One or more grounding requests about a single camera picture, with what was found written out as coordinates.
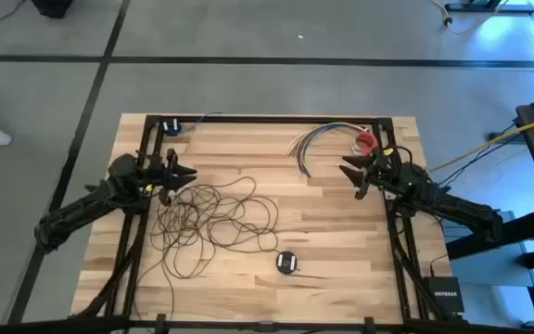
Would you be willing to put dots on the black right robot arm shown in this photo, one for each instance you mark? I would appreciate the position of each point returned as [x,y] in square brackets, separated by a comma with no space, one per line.
[457,204]

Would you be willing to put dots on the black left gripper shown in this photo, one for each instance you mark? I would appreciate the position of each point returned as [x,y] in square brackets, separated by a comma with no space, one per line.
[162,174]

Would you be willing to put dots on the black Netgear network switch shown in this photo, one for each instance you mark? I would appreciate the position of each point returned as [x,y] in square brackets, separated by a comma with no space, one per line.
[444,294]

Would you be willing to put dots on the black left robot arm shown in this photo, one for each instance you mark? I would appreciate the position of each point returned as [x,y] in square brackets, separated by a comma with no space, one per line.
[86,209]

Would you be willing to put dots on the black stand base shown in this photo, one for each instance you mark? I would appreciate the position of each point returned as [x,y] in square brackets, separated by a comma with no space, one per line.
[485,7]

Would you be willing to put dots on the red tape dispenser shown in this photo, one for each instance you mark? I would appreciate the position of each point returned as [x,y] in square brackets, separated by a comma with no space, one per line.
[366,141]

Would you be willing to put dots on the blue round device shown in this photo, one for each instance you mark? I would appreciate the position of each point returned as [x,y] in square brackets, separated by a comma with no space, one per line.
[172,126]

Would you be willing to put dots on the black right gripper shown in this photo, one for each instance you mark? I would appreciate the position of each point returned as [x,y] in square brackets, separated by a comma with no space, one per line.
[382,171]

